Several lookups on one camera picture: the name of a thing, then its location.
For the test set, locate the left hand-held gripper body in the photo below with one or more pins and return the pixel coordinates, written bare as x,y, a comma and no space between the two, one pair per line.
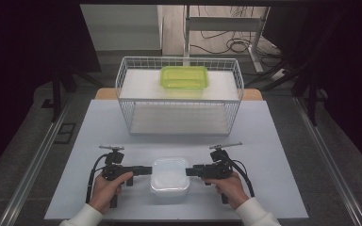
114,171

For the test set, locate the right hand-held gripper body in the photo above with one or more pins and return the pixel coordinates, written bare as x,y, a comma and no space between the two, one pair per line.
217,169

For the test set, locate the white plastic container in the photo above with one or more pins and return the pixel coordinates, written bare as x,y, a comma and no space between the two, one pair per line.
169,177

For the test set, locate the green plastic container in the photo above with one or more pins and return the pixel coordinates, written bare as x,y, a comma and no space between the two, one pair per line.
184,77

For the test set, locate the person's left hand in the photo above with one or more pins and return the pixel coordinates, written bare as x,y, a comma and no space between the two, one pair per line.
106,193

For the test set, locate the person's right hand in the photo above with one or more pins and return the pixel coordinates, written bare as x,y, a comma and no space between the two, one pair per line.
229,191

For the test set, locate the black floor plate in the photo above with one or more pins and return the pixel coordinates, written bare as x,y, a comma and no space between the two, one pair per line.
65,133

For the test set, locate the wooden table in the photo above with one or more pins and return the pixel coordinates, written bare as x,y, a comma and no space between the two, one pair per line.
105,94

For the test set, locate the black metal stand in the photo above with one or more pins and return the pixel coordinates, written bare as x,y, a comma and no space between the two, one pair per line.
56,94
311,100

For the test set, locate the white power strip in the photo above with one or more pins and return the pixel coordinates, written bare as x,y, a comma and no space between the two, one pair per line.
279,74

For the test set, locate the white cabinet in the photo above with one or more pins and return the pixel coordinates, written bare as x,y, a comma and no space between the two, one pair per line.
122,28

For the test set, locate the dark curtain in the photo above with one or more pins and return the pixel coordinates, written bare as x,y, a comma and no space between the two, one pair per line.
19,62
342,62

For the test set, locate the metal floor rail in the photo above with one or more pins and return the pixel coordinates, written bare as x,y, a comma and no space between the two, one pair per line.
34,163
330,163

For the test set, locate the white metal desk frame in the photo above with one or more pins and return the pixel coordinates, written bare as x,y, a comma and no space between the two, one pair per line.
223,24

